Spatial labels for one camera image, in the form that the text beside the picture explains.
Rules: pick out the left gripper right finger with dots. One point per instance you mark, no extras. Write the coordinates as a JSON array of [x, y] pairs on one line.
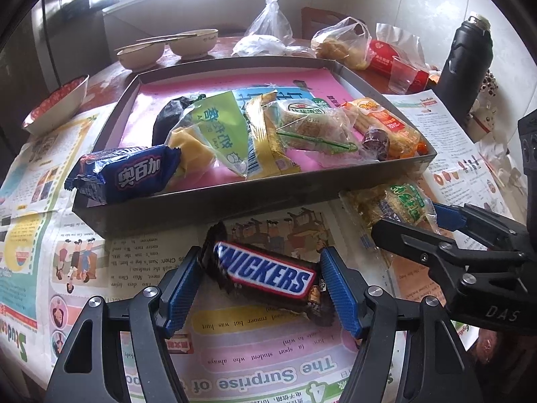
[[435, 367]]

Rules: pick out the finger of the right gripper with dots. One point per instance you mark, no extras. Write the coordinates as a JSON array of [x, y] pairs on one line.
[[492, 230], [439, 253]]

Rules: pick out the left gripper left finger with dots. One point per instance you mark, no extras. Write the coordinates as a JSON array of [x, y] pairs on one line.
[[90, 367]]

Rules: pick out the green label rice cracker pack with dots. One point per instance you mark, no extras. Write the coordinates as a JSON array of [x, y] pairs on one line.
[[402, 201]]

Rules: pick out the Snickers chocolate bar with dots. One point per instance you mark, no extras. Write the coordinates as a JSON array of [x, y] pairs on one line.
[[267, 277]]

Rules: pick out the blue cookie pack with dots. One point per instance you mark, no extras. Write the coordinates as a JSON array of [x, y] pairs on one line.
[[117, 175]]

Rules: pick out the round pizza cracker pack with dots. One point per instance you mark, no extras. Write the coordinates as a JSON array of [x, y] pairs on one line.
[[325, 133]]

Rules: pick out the newspaper sheets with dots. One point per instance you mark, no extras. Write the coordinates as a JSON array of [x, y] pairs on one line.
[[231, 349]]

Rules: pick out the orange snack packet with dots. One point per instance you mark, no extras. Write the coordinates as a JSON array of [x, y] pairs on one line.
[[369, 116]]

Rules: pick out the dark red wrapped candy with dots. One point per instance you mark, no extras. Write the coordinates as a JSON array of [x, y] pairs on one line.
[[376, 142]]

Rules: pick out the yellow cheese snack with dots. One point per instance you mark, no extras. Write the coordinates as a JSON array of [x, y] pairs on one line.
[[196, 158]]

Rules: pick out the black thermos bottle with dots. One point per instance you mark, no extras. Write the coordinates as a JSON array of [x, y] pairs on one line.
[[469, 59]]

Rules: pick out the clear plastic cup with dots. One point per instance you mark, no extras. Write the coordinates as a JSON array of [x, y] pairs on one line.
[[402, 76]]

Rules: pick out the yellow striped snack packet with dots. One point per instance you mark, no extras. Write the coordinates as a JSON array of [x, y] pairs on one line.
[[266, 153]]

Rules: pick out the black snack packet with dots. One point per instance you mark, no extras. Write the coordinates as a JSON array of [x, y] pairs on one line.
[[170, 115]]

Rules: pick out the grey shallow cardboard tray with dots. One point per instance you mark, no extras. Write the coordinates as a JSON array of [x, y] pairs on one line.
[[220, 193]]

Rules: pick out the red tissue pack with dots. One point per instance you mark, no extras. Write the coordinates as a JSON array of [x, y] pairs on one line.
[[398, 55]]

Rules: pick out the green triangular snack packet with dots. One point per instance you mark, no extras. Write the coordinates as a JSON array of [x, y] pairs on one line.
[[221, 126]]

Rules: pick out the white bowl with red contents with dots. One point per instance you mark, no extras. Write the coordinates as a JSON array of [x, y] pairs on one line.
[[57, 108]]

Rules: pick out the plastic bag of pastries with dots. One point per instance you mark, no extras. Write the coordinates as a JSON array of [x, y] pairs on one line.
[[346, 42]]

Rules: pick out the left white ceramic bowl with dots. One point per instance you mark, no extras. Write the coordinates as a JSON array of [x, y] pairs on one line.
[[139, 57]]

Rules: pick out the white ceramic bowl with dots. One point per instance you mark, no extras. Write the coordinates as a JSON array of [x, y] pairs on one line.
[[194, 44], [139, 57]]

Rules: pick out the right white ceramic bowl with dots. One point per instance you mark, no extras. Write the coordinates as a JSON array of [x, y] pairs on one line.
[[194, 44]]

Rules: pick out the wooden chair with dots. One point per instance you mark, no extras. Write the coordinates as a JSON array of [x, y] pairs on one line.
[[314, 19]]

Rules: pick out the chopsticks on bowls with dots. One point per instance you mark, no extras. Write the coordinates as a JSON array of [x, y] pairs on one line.
[[165, 38]]

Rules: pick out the crumpled clear plastic wrap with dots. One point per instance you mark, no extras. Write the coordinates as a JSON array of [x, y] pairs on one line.
[[263, 45]]

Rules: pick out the tied clear plastic bag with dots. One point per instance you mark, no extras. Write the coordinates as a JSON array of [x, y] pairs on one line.
[[272, 22]]

